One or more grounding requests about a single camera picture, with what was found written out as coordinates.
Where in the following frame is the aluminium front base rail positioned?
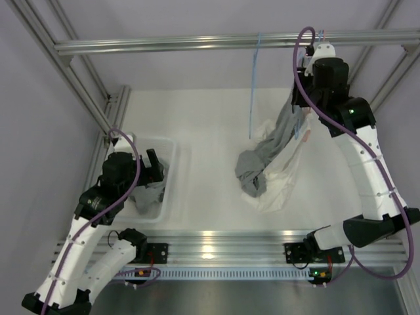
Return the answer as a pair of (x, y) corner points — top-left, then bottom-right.
(88, 230), (408, 267)

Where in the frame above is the pink wire hanger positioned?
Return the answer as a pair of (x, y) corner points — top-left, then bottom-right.
(300, 30), (326, 142)

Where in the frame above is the slotted grey cable duct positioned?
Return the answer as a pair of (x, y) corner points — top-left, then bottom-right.
(112, 266), (314, 281)

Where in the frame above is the right aluminium frame post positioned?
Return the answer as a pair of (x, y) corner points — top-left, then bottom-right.
(350, 1), (419, 112)

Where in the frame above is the left aluminium frame post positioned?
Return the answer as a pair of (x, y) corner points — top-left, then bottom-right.
(7, 1), (131, 134)

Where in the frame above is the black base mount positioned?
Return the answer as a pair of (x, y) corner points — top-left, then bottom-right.
(283, 242), (314, 264)
(144, 243), (169, 265)

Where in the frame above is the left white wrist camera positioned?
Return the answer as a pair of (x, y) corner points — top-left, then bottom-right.
(109, 133), (136, 156)

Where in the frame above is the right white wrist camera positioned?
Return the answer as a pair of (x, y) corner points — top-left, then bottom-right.
(303, 42), (336, 77)

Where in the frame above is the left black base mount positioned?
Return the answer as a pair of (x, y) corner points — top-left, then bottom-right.
(144, 243), (169, 265)

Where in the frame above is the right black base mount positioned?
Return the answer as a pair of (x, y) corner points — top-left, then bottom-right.
(283, 242), (314, 264)

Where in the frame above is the aluminium frame post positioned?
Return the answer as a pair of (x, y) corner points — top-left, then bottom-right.
(350, 1), (419, 112)
(7, 1), (131, 134)

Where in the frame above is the light blue wire hanger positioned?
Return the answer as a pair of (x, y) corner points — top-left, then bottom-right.
(248, 32), (261, 139)

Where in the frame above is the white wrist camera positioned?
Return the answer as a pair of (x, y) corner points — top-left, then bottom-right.
(109, 133), (136, 156)
(303, 42), (336, 77)

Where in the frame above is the white plastic basket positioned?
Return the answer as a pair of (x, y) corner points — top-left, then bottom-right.
(83, 133), (180, 224)

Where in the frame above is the white tank top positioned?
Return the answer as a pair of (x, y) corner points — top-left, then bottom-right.
(241, 121), (306, 213)

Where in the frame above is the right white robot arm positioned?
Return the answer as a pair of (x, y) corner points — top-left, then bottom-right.
(292, 57), (419, 261)

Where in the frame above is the aluminium hanging rail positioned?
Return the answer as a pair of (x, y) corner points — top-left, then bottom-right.
(54, 28), (419, 56)

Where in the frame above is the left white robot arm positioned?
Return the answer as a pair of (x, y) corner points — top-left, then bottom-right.
(22, 149), (164, 314)

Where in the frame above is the grey tank top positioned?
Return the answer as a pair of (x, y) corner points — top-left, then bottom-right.
(129, 160), (169, 214)
(235, 93), (298, 198)

